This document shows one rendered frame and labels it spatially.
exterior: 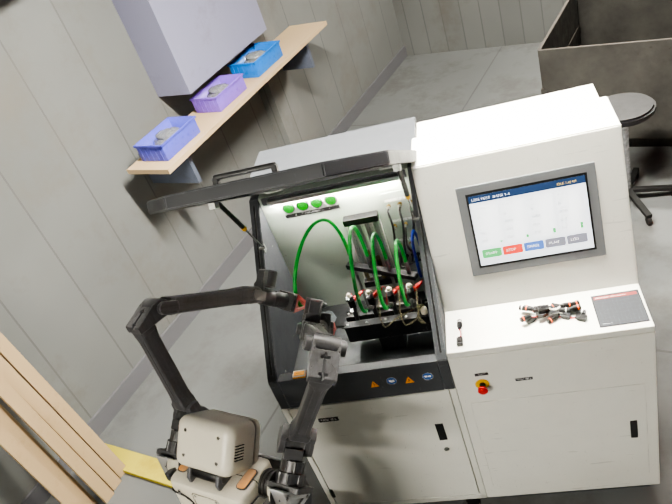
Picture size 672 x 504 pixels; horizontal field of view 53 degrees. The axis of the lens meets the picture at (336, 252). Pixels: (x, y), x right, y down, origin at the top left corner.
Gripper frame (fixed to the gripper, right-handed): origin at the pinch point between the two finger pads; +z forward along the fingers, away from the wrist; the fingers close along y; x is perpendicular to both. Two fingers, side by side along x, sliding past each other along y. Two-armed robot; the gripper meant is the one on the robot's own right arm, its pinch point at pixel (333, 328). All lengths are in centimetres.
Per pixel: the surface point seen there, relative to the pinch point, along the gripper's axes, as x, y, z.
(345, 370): 4.7, -15.8, 20.4
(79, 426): 176, -59, 53
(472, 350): -42, -6, 27
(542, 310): -64, 9, 35
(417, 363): -22.1, -11.5, 25.0
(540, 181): -65, 53, 23
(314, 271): 35, 24, 47
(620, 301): -89, 14, 45
